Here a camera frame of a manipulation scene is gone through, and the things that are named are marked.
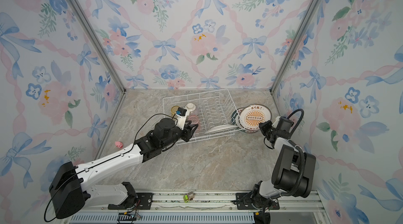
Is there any plate with orange pattern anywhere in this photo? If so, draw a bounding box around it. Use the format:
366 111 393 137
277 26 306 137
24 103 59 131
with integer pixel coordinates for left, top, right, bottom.
239 104 272 130

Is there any plate green rim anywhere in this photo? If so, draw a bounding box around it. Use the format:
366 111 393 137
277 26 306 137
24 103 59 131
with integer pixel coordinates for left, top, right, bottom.
231 108 243 129
233 108 258 134

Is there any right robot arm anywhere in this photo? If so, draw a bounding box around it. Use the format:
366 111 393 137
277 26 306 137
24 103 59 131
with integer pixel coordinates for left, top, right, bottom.
250 116 317 213

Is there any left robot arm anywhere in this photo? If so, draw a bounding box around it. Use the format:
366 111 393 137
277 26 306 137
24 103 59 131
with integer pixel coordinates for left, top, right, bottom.
48 116 198 219

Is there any striped ceramic bowl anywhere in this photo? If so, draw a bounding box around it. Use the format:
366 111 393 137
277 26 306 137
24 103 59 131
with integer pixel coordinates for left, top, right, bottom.
185 103 196 113

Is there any yellow glass cup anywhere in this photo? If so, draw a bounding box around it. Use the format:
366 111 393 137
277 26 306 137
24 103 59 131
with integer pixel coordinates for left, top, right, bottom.
171 106 179 115

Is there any front white plate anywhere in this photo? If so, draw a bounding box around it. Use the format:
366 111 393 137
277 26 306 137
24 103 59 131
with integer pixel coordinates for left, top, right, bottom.
205 125 238 135

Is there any green yellow toy car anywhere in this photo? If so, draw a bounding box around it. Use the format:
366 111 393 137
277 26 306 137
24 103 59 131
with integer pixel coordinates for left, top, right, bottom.
183 191 195 203

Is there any pink pig toy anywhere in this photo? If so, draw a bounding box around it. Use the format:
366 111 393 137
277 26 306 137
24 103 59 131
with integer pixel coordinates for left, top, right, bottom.
115 141 123 149

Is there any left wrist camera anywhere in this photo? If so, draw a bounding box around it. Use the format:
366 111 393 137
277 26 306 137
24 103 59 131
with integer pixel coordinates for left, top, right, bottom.
175 107 187 120

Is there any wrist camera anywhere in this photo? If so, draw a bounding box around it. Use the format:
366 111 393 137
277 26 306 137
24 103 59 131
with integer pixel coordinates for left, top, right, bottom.
273 116 294 132
175 107 187 120

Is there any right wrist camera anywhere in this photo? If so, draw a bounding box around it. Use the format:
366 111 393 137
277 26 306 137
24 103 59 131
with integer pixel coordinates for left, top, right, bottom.
273 116 294 132

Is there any white wire dish rack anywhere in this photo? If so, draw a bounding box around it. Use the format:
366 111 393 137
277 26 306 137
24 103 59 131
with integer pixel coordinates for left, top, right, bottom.
162 89 240 143

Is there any black corrugated cable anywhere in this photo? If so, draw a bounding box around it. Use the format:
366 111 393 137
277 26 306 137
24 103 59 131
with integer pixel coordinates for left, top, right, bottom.
280 108 307 198

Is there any aluminium front rail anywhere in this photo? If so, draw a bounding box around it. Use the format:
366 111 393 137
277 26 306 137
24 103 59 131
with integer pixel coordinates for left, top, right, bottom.
59 189 328 224

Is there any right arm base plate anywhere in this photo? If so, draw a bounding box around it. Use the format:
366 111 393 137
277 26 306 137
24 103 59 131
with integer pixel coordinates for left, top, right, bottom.
233 191 280 210

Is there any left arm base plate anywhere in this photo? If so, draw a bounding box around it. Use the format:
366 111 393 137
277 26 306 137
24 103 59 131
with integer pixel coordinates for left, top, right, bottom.
108 192 154 210

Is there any right aluminium corner post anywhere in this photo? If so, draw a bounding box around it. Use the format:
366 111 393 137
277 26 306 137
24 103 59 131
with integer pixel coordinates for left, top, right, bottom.
270 0 322 95

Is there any aluminium corner post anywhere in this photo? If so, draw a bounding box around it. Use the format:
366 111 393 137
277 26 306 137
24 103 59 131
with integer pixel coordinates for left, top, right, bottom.
67 0 126 93
270 0 322 95

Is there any left aluminium corner post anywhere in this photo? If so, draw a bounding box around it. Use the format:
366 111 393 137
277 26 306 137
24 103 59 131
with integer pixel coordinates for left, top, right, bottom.
67 0 126 93

